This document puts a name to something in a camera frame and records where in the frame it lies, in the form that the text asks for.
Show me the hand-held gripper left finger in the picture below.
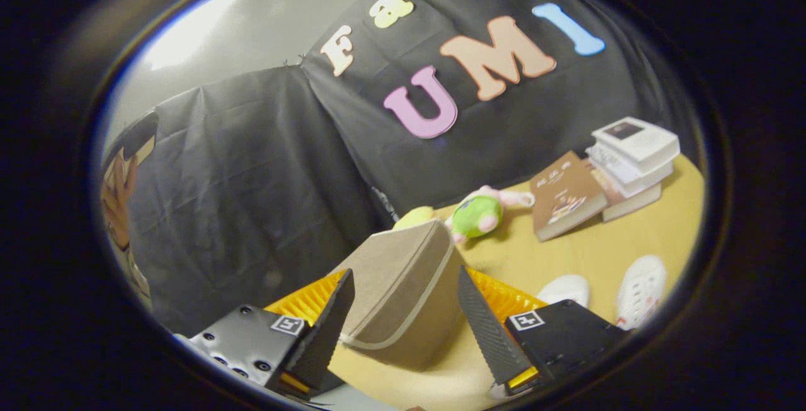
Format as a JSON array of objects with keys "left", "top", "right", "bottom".
[{"left": 188, "top": 268, "right": 356, "bottom": 400}]

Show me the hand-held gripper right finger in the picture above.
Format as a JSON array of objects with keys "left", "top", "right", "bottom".
[{"left": 457, "top": 266, "right": 628, "bottom": 397}]

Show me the white canvas shoe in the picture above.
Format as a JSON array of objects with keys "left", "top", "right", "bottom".
[
  {"left": 537, "top": 274, "right": 591, "bottom": 308},
  {"left": 615, "top": 255, "right": 667, "bottom": 331}
]

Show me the beige fabric storage box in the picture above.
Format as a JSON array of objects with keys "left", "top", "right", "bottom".
[{"left": 327, "top": 219, "right": 472, "bottom": 371}]

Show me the green and pink plush toy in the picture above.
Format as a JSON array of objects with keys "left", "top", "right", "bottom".
[{"left": 445, "top": 185, "right": 536, "bottom": 245}]

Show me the yellow plush toy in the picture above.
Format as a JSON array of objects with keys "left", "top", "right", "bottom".
[{"left": 393, "top": 206, "right": 436, "bottom": 231}]

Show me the brown cover book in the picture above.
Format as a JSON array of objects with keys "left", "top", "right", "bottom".
[{"left": 530, "top": 150, "right": 609, "bottom": 242}]

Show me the black backdrop cloth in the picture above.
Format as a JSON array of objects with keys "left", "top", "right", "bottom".
[{"left": 126, "top": 0, "right": 700, "bottom": 336}]

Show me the tan cover book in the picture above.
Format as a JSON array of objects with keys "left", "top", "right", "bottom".
[{"left": 582, "top": 159, "right": 663, "bottom": 222}]

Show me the thin white book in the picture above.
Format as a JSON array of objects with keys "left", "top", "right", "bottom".
[{"left": 585, "top": 145, "right": 674, "bottom": 198}]

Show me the thick white book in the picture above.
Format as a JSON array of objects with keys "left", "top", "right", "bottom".
[{"left": 591, "top": 116, "right": 681, "bottom": 174}]

